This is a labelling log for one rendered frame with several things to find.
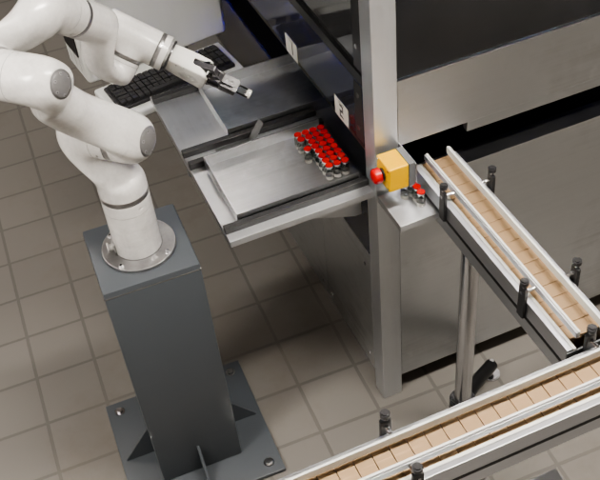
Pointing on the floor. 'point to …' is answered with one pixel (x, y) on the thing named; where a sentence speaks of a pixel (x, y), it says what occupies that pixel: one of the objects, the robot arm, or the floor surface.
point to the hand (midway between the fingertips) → (229, 84)
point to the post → (385, 329)
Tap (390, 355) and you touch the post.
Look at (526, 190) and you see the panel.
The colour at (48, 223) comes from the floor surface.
